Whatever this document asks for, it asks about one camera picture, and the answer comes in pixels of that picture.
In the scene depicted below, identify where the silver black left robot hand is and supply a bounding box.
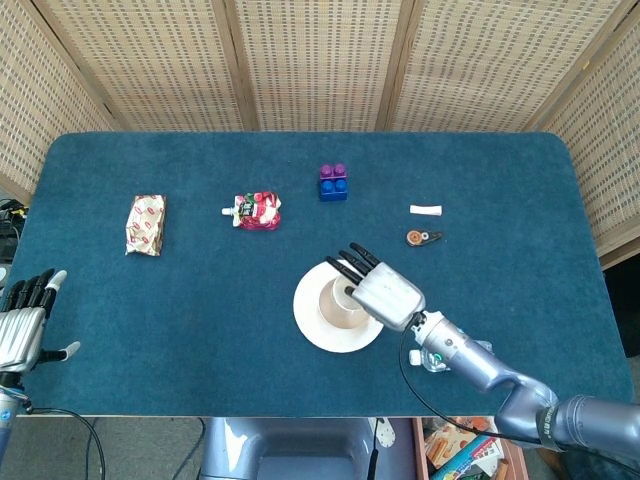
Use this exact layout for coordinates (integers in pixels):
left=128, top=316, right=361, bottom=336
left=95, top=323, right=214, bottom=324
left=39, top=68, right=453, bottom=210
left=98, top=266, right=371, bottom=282
left=0, top=268, right=81, bottom=374

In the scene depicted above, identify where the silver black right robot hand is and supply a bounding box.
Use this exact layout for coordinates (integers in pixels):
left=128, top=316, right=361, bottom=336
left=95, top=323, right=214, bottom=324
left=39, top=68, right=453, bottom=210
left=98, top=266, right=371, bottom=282
left=325, top=242, right=427, bottom=332

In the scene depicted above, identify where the beige cup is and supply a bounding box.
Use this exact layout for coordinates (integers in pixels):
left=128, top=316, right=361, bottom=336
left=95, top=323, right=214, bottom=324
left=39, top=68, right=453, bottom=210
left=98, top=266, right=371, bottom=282
left=318, top=276, right=374, bottom=331

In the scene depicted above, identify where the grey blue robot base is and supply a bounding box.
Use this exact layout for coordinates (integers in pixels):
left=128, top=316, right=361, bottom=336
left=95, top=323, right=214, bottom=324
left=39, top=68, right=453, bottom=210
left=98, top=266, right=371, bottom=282
left=199, top=417, right=381, bottom=480

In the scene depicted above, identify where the large white plate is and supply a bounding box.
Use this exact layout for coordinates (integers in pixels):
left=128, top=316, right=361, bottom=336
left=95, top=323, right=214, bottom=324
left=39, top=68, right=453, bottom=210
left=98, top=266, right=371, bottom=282
left=292, top=261, right=385, bottom=354

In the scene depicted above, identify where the brown round correction tape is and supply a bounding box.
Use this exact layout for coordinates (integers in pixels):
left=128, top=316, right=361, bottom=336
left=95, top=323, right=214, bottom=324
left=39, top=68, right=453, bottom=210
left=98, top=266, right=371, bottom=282
left=405, top=228, right=444, bottom=249

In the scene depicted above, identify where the blue toy building block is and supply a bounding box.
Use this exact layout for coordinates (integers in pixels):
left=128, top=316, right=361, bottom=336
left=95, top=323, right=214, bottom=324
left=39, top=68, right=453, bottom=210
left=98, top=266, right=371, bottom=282
left=318, top=178, right=350, bottom=203

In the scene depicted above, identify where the purple toy building block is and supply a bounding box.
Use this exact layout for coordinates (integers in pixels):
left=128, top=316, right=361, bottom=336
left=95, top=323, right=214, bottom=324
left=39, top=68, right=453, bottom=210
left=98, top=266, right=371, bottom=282
left=318, top=163, right=349, bottom=183

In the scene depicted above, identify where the white perforated oval tag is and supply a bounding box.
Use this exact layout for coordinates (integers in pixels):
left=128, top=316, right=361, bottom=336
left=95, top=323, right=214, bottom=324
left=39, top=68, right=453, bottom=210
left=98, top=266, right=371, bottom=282
left=374, top=418, right=399, bottom=452

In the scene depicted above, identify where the red spouted drink pouch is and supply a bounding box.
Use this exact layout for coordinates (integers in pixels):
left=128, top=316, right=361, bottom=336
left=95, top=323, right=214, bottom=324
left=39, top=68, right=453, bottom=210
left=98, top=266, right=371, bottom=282
left=221, top=190, right=283, bottom=232

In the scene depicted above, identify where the cream wrapped snack packet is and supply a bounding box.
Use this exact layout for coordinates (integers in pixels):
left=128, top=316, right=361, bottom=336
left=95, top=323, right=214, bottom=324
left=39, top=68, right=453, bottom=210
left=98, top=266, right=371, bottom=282
left=124, top=193, right=167, bottom=258

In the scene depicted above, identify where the crate of colourful books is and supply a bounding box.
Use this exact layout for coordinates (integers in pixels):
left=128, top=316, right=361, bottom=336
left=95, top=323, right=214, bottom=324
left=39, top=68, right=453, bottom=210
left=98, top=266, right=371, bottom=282
left=412, top=417, right=531, bottom=480

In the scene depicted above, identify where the blue carpet table cover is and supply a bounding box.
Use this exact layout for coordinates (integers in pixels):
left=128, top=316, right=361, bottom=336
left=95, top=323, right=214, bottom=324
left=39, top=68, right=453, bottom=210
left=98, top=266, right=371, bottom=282
left=8, top=130, right=632, bottom=419

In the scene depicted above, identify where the woven bamboo screen panel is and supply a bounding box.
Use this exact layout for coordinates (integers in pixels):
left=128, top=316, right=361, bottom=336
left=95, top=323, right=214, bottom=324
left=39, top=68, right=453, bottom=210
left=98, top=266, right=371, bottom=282
left=382, top=0, right=634, bottom=134
left=29, top=0, right=259, bottom=134
left=212, top=0, right=419, bottom=134
left=524, top=0, right=640, bottom=269
left=0, top=0, right=119, bottom=201

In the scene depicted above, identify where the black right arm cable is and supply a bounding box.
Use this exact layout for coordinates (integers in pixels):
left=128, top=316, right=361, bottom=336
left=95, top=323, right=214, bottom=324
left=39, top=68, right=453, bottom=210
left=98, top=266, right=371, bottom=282
left=398, top=312, right=556, bottom=446

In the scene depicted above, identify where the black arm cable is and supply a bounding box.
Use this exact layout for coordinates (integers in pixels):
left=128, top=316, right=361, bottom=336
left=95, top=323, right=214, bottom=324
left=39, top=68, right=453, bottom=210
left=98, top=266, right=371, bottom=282
left=398, top=312, right=556, bottom=446
left=19, top=404, right=107, bottom=480

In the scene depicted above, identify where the black equipment with cables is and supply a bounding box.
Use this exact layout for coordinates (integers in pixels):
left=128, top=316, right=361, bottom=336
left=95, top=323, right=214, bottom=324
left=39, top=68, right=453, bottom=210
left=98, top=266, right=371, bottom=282
left=0, top=198, right=27, bottom=262

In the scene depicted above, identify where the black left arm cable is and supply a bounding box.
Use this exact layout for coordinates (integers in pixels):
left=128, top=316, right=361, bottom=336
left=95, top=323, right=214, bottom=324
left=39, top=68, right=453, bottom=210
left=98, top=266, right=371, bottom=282
left=19, top=404, right=107, bottom=480

